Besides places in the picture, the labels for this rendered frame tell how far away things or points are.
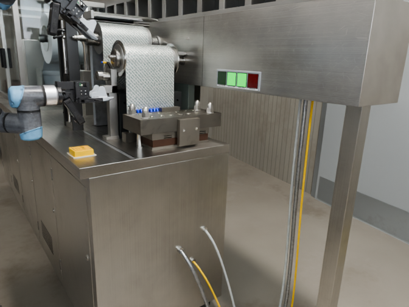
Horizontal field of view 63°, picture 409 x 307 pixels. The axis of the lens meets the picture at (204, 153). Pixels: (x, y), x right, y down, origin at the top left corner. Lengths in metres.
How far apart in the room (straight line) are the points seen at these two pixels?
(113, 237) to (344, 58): 0.98
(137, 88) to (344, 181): 0.91
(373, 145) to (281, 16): 1.88
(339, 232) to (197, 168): 0.60
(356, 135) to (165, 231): 0.82
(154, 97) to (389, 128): 1.89
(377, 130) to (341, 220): 1.63
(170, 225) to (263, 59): 0.75
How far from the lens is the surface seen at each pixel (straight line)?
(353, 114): 1.25
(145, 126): 1.29
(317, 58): 1.13
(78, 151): 1.28
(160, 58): 1.53
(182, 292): 1.65
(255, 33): 1.31
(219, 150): 1.45
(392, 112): 2.82
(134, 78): 1.47
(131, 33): 1.74
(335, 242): 1.39
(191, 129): 1.38
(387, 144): 2.86
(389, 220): 2.96
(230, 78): 1.38
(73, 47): 1.73
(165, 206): 1.37
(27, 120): 1.32
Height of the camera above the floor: 1.26
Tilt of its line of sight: 16 degrees down
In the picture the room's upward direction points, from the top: 2 degrees clockwise
